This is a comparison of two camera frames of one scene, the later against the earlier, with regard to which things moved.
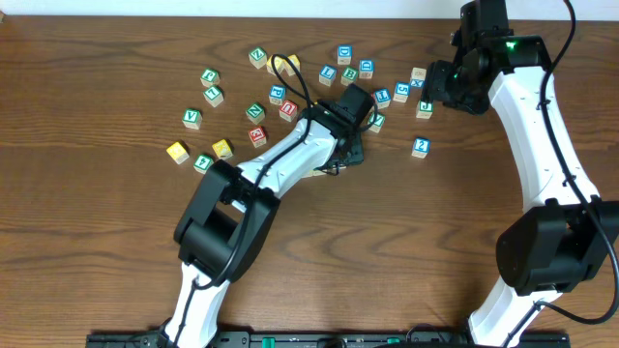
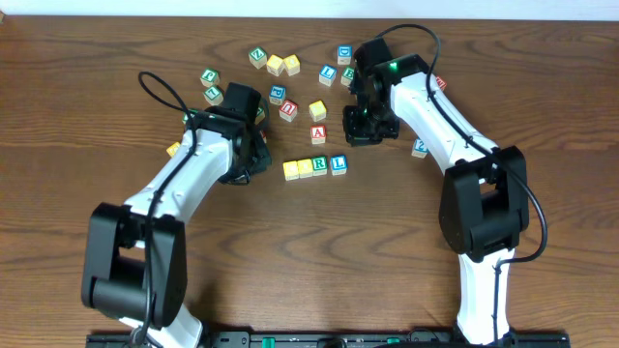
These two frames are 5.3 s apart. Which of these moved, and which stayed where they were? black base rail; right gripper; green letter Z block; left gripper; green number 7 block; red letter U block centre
Moved: left gripper; right gripper
Stayed: black base rail; red letter U block centre; green number 7 block; green letter Z block
